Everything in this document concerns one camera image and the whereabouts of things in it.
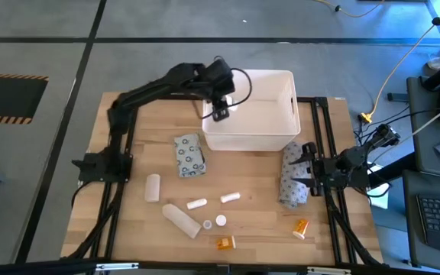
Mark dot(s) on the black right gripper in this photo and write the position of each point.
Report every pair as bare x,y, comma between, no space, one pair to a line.
325,175

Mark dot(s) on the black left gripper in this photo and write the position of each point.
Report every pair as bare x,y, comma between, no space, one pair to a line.
220,80

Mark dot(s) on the blue circle print cloth pack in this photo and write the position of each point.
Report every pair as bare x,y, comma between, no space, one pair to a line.
187,160

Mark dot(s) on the orange pill bottle white cap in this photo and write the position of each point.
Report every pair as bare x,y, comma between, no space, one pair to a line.
224,243
301,228

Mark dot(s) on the small white bottle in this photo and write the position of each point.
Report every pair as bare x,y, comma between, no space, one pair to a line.
230,197
196,203

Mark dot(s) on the short white gauze roll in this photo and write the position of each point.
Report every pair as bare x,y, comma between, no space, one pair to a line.
152,188

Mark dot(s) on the pink bottle white cap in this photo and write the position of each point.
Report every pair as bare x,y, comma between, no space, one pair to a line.
221,220

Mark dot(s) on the clear vial with capsules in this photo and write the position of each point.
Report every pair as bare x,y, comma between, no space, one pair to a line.
207,224

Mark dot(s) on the long white bandage roll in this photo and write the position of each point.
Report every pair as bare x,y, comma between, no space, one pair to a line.
181,220

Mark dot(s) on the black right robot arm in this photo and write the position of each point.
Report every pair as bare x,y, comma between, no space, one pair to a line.
353,156

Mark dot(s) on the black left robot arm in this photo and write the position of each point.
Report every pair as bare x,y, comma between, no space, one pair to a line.
147,89

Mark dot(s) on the white plastic basket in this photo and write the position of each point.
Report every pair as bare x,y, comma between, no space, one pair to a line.
266,122

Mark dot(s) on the grey patterned folded cloth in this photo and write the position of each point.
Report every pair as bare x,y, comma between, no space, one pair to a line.
292,191

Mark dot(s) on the white paper sheet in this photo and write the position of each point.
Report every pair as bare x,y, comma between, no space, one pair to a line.
380,196

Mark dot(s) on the dark grey desk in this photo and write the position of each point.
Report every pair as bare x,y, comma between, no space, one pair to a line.
428,160
411,229

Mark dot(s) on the black hazard-striped floor mat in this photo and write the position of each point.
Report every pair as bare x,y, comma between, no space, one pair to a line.
6,97

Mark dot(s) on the black crossbeam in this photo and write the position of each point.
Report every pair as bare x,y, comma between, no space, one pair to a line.
33,269

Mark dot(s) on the silver metal bracket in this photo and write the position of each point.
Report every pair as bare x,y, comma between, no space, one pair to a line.
117,266
329,270

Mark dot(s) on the black floor bracket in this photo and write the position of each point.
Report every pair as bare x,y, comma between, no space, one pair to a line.
395,97

